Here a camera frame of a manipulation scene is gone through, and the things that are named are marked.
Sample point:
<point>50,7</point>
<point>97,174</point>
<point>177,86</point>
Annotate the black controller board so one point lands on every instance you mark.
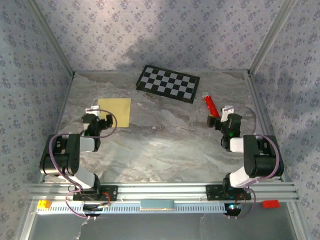
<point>233,211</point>
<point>91,208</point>

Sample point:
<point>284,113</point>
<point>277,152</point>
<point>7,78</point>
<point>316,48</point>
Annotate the grey metal base sheet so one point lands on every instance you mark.
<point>150,227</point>

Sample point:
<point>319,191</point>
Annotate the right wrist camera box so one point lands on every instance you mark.
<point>226,112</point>

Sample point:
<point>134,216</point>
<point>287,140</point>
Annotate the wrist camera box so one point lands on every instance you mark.
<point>92,110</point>
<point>226,112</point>

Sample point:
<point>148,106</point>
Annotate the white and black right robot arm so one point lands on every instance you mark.
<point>252,155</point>

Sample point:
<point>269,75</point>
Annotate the red toy brick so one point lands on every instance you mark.
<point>270,204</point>

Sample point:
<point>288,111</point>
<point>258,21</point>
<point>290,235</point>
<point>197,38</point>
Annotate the yellow toy brick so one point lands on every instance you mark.
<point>43,205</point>

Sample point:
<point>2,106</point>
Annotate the aluminium mounting rail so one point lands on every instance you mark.
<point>162,191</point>

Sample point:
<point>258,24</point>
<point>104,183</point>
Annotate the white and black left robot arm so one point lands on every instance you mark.
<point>72,155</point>

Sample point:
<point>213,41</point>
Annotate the yellow paper sheet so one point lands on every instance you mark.
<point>120,110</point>

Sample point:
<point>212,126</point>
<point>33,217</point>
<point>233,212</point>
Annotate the red tube with clear cap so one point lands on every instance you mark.
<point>210,103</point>

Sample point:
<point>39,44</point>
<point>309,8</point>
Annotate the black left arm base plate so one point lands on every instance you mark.
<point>112,193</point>

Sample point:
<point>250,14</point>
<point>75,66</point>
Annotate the aluminium frame bar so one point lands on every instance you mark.
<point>258,105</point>
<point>112,71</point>
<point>272,37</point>
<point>52,37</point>
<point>62,112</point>

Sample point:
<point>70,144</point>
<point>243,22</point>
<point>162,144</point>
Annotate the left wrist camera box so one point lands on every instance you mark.
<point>92,110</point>

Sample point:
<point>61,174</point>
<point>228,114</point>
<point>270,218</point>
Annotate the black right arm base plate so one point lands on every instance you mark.
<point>212,192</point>

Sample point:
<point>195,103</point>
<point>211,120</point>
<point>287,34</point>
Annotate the black and white checkerboard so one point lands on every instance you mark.
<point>167,83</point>

